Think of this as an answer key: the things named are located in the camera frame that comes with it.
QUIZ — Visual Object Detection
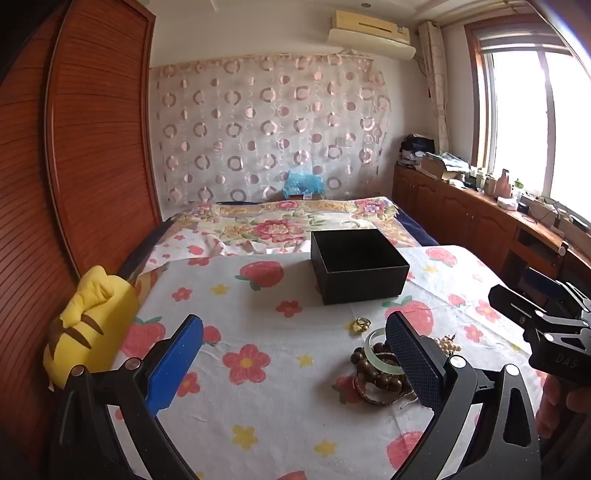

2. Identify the pile of dark clothes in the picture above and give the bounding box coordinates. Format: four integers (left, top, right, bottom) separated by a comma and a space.
399, 134, 437, 169

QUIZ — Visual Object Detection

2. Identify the white air conditioner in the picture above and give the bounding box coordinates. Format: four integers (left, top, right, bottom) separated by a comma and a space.
327, 10, 416, 61

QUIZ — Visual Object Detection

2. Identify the cardboard box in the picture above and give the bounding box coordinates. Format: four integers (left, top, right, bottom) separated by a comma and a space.
418, 154, 463, 182

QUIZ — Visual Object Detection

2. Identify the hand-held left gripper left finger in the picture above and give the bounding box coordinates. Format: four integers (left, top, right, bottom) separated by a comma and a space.
55, 314, 206, 480

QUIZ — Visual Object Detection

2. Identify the brown wooden wardrobe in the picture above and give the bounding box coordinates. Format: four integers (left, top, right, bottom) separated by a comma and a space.
0, 0, 163, 462

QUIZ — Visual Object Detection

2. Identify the wooden framed window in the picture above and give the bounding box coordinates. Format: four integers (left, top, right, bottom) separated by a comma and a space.
464, 13, 591, 223

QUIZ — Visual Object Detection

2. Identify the dark wooden bead bracelet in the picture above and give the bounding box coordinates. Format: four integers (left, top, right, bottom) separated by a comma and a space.
350, 342, 409, 389

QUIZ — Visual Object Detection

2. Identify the black jewelry box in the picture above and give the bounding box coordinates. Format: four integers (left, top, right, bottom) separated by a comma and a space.
310, 228, 411, 306

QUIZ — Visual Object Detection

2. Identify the dark blue bed sheet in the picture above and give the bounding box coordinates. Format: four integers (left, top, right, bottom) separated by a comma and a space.
396, 205, 440, 247

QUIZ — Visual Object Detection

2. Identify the person's right hand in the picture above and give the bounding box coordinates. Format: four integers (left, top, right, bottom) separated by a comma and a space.
566, 384, 591, 416

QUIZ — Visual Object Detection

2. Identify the blue plush toy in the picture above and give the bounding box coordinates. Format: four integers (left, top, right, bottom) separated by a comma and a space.
281, 169, 327, 200

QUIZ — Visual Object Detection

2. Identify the brown wooden low cabinet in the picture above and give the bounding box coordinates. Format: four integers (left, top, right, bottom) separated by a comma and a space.
392, 164, 591, 298

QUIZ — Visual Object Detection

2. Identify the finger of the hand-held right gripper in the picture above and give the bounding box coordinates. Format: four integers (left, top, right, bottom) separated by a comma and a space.
488, 280, 591, 325
522, 318, 591, 352

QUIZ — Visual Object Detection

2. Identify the yellow plush toy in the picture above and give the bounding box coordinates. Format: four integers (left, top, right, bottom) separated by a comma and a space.
43, 265, 140, 391

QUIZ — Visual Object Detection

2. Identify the pink circle patterned curtain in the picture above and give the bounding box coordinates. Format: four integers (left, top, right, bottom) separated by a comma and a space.
148, 52, 391, 207

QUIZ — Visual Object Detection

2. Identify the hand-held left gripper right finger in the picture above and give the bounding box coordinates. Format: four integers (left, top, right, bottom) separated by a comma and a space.
385, 311, 542, 480

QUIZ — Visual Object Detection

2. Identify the brown patterned bangle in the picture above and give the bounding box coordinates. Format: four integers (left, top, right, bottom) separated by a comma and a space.
355, 373, 416, 408

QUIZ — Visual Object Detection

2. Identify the floral bedspread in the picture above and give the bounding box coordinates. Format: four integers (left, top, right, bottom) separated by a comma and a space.
157, 196, 422, 260

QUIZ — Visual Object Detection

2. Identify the pale green jade bangle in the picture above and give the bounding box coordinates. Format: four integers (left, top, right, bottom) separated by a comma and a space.
364, 329, 407, 376

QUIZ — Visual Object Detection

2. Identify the beige window curtain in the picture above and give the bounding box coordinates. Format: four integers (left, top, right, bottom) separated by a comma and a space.
418, 21, 451, 161

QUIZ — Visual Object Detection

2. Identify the white small flower sheet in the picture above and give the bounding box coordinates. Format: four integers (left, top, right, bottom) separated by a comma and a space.
147, 228, 225, 280

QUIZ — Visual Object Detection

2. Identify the wooden chair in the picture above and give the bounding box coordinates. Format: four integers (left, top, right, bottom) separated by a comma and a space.
508, 226, 571, 288

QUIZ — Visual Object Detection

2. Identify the pearl bracelet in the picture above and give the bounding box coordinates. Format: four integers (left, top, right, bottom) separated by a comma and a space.
433, 335, 463, 357

